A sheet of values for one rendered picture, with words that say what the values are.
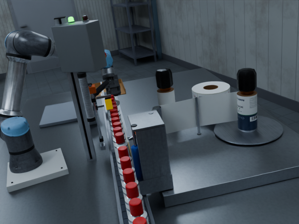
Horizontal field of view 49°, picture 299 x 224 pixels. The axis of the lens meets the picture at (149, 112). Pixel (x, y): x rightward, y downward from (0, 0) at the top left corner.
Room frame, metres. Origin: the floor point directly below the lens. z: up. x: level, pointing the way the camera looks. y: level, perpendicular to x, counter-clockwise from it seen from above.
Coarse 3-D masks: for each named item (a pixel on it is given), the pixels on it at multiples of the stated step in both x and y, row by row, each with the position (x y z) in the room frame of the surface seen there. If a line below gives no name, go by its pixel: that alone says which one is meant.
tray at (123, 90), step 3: (120, 81) 2.61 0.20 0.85; (96, 84) 2.58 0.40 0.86; (99, 84) 2.59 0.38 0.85; (120, 84) 2.57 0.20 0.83; (123, 84) 2.43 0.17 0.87; (96, 87) 2.58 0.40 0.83; (123, 87) 2.44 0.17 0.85; (105, 90) 2.46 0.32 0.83; (123, 90) 2.40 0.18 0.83; (99, 93) 2.41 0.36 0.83; (123, 93) 2.32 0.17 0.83; (96, 96) 2.34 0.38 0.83; (96, 99) 2.29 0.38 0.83
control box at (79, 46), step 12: (60, 24) 1.35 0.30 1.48; (72, 24) 1.29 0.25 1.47; (84, 24) 1.26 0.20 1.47; (96, 24) 1.32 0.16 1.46; (60, 36) 1.32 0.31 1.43; (72, 36) 1.29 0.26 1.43; (84, 36) 1.27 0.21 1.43; (96, 36) 1.31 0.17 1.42; (60, 48) 1.33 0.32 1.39; (72, 48) 1.30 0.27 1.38; (84, 48) 1.27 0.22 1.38; (96, 48) 1.29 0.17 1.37; (60, 60) 1.33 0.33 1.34; (72, 60) 1.31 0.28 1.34; (84, 60) 1.28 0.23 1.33; (96, 60) 1.28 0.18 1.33
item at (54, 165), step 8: (48, 152) 1.50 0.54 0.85; (56, 152) 1.48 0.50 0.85; (48, 160) 1.40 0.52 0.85; (56, 160) 1.39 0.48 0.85; (64, 160) 1.38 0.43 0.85; (8, 168) 1.38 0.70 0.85; (40, 168) 1.33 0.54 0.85; (48, 168) 1.32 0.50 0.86; (56, 168) 1.31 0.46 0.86; (64, 168) 1.29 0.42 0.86; (8, 176) 1.29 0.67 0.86; (16, 176) 1.28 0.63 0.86; (24, 176) 1.27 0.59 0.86; (32, 176) 1.26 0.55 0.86; (40, 176) 1.25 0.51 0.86; (48, 176) 1.26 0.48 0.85; (56, 176) 1.27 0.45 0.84; (8, 184) 1.22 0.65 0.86; (16, 184) 1.22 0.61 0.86; (24, 184) 1.23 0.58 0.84; (32, 184) 1.24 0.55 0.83
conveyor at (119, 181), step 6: (114, 150) 1.36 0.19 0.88; (114, 156) 1.30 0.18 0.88; (114, 162) 1.25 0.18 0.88; (120, 180) 1.10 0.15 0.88; (120, 186) 1.06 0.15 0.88; (120, 192) 1.02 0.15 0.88; (120, 198) 0.98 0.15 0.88; (144, 204) 0.93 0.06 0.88; (126, 216) 0.88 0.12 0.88; (126, 222) 0.85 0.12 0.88
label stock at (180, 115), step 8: (168, 104) 1.38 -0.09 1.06; (176, 104) 1.39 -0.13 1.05; (184, 104) 1.40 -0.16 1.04; (192, 104) 1.40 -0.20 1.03; (168, 112) 1.38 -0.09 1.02; (176, 112) 1.39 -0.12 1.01; (184, 112) 1.40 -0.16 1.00; (192, 112) 1.40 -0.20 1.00; (200, 112) 1.41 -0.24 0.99; (168, 120) 1.38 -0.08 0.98; (176, 120) 1.39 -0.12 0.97; (184, 120) 1.39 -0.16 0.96; (192, 120) 1.40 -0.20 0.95; (200, 120) 1.41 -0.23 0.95; (168, 128) 1.38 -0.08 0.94; (176, 128) 1.39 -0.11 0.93; (184, 128) 1.39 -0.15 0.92
